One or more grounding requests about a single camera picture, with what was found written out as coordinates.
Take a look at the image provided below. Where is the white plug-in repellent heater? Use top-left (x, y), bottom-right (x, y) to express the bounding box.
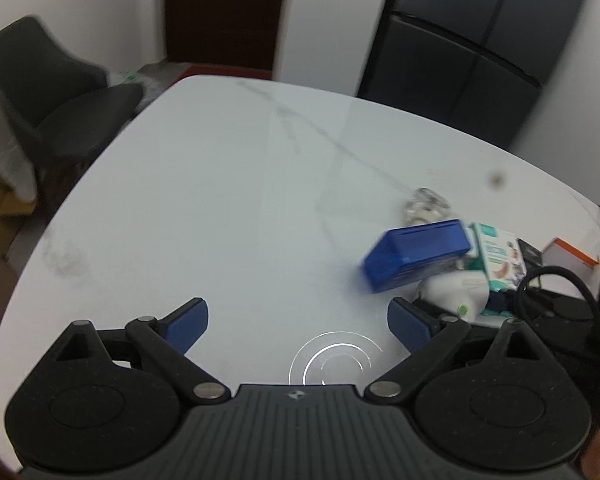
top-left (416, 270), bottom-right (491, 326)

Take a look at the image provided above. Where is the orange white box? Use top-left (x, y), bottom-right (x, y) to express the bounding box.
top-left (540, 237), bottom-right (600, 274)

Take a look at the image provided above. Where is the clear liquid refill bottle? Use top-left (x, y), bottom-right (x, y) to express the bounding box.
top-left (405, 187), bottom-right (451, 226)

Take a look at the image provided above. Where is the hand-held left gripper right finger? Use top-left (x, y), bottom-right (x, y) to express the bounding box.
top-left (364, 297), bottom-right (557, 404)

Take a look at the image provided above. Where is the red door mat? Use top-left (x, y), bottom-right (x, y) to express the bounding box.
top-left (172, 62), bottom-right (273, 84)

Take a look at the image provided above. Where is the dark brown door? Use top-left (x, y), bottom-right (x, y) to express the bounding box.
top-left (164, 0), bottom-right (288, 81)

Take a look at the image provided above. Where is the blue plastic box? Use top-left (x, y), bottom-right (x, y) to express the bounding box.
top-left (361, 219), bottom-right (473, 295)

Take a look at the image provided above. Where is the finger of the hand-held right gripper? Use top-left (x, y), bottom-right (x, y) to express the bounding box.
top-left (489, 287), bottom-right (597, 324)

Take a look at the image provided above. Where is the dark grey refrigerator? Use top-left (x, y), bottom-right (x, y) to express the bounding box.
top-left (357, 0), bottom-right (594, 151)

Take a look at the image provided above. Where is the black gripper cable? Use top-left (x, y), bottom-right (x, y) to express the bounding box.
top-left (512, 265), bottom-right (600, 358)

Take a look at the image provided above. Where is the teal printed carton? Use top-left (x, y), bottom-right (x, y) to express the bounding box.
top-left (467, 222), bottom-right (529, 319)

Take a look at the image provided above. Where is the black charger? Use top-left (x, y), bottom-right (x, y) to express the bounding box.
top-left (516, 240), bottom-right (545, 267)

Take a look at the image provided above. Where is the dark grey chair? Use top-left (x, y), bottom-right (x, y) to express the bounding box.
top-left (0, 16), bottom-right (145, 201)

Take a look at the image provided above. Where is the white and green bag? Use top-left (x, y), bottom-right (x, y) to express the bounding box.
top-left (107, 70), bottom-right (154, 89)

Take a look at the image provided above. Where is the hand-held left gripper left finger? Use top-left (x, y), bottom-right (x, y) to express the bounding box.
top-left (44, 297), bottom-right (232, 404)

